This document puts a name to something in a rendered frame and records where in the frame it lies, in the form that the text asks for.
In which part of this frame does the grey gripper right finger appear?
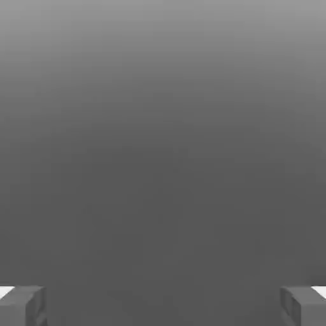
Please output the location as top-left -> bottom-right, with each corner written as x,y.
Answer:
279,285 -> 326,326

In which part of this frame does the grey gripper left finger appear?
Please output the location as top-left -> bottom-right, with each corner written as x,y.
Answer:
0,285 -> 48,326

